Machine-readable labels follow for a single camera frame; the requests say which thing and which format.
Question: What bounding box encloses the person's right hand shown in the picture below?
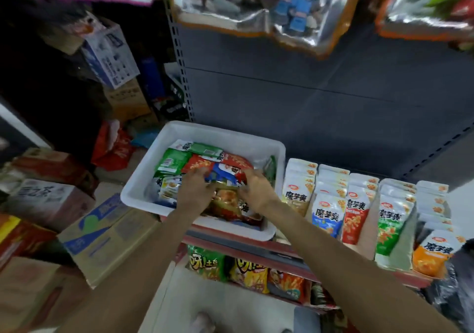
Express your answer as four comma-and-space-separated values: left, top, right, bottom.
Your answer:
240, 168, 287, 218

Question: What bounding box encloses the person's left hand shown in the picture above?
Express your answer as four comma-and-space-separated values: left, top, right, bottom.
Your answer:
173, 168, 218, 218

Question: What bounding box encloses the gold snack packet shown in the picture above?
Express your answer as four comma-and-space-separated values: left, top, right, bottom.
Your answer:
281, 181, 316, 218

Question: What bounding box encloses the pile of snack packets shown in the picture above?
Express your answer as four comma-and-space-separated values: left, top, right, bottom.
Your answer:
152, 140, 277, 228

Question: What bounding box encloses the gold display box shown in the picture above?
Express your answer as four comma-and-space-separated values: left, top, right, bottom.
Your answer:
275, 158, 320, 244

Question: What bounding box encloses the white plastic bin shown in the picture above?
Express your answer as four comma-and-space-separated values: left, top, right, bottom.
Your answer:
120, 120, 287, 242

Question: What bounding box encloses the blue snack packet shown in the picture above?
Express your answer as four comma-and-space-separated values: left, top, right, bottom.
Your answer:
311, 196, 348, 237

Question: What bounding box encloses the blue display box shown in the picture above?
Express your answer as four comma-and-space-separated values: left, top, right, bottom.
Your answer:
309, 164, 351, 246

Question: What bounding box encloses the red display box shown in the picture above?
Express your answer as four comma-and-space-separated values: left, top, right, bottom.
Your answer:
340, 172, 382, 260

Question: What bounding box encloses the green display box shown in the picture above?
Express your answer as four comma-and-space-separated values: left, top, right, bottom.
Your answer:
373, 178, 420, 271

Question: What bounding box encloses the orange display box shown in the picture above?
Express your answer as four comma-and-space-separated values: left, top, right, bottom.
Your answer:
410, 181, 468, 279

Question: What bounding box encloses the person's right forearm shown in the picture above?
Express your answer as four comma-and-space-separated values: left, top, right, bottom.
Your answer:
270, 205, 464, 333

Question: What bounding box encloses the person's left forearm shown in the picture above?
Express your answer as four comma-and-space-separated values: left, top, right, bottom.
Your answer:
55, 205, 204, 333

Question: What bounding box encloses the blue print cardboard carton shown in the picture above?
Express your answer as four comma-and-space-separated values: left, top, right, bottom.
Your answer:
58, 193, 162, 289

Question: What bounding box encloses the plain brown cardboard carton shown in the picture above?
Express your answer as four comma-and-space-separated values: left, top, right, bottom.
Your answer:
104, 79, 153, 123

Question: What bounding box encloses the person's left shoe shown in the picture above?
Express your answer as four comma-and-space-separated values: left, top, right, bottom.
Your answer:
189, 312, 217, 333

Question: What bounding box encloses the white blue carton box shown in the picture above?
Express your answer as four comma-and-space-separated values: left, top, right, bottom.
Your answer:
40, 14, 142, 91

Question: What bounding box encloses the orange trimmed toy snack bag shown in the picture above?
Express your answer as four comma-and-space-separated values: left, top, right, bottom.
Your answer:
169, 0, 370, 58

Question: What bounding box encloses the blue plastic bag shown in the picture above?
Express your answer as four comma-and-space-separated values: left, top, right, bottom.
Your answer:
132, 128, 161, 149

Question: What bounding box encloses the row of orange chip bags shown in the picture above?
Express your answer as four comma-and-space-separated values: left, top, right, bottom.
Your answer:
185, 244, 312, 305

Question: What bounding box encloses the red plastic bag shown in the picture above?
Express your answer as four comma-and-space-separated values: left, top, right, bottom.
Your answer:
91, 119, 137, 172

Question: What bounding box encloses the pale printed carton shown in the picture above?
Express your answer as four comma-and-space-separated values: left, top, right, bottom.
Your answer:
3, 179, 97, 232

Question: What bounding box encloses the red yellow carton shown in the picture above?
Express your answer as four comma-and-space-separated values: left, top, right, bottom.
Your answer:
0, 212, 56, 271

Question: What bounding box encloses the black plastic wrapped bundle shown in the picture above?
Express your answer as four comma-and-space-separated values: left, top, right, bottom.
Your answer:
426, 244, 474, 333

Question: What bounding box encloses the orange trimmed colourful candy bag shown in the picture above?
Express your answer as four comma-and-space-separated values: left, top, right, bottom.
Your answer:
375, 0, 474, 43

